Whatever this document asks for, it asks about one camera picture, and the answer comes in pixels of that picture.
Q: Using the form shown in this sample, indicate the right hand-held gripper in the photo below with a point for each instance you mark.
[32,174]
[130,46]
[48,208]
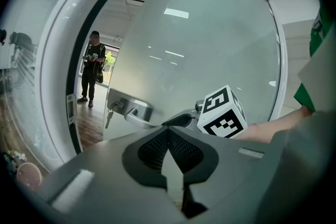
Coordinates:
[223,112]

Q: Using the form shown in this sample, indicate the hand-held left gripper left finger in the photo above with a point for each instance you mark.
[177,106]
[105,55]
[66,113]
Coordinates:
[151,148]

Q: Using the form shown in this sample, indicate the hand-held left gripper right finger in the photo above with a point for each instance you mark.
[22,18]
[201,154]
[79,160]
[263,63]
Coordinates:
[187,153]

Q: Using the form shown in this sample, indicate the frosted glass door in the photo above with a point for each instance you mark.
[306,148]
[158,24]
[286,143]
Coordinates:
[197,47]

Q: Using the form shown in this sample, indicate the person's right forearm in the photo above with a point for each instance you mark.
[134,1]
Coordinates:
[275,123]

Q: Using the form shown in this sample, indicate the silver door lock plate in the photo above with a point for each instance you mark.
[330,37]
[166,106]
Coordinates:
[131,101]

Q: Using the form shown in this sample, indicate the silver keys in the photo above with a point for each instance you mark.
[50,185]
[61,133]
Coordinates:
[109,114]

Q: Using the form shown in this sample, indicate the metal strike plate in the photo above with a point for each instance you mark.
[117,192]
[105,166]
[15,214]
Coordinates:
[71,110]

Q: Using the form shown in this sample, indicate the green tree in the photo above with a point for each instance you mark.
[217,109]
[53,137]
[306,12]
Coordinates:
[109,58]

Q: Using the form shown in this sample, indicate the pink round stool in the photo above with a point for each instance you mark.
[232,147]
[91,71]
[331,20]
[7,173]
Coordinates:
[29,175]

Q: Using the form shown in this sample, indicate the ceiling air vent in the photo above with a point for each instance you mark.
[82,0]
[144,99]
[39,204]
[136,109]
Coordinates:
[134,1]

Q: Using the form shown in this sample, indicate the person's green shirt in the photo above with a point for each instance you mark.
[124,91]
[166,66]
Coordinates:
[316,39]

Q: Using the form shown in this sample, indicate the white door frame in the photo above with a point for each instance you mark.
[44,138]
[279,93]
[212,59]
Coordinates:
[60,34]

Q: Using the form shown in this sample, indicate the glass wall panel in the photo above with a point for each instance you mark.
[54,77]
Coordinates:
[23,21]

